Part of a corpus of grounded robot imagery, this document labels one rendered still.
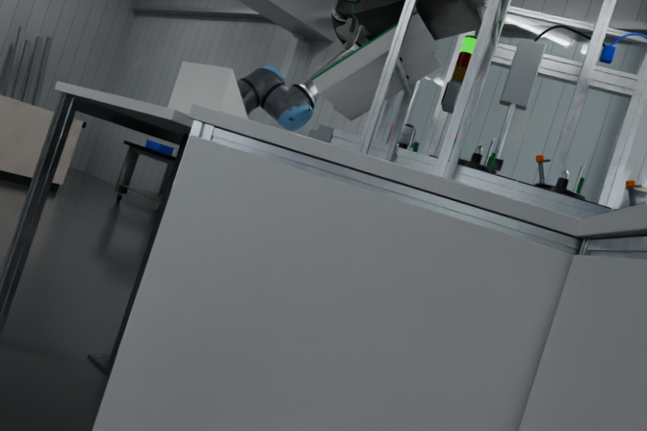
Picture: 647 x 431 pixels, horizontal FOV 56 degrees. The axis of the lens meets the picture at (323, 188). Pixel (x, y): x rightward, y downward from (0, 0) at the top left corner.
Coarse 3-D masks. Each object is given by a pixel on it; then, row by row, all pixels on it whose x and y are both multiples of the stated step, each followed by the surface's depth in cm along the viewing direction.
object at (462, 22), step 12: (468, 12) 146; (480, 12) 154; (432, 24) 151; (444, 24) 152; (456, 24) 152; (468, 24) 153; (480, 24) 153; (372, 36) 155; (432, 36) 158; (444, 36) 158
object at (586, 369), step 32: (608, 224) 77; (640, 224) 62; (576, 256) 95; (608, 256) 77; (640, 256) 66; (576, 288) 86; (608, 288) 68; (640, 288) 56; (576, 320) 79; (608, 320) 63; (640, 320) 53; (544, 352) 95; (576, 352) 73; (608, 352) 59; (640, 352) 50; (544, 384) 87; (576, 384) 68; (608, 384) 56; (640, 384) 48; (544, 416) 80; (576, 416) 64; (608, 416) 53; (640, 416) 45
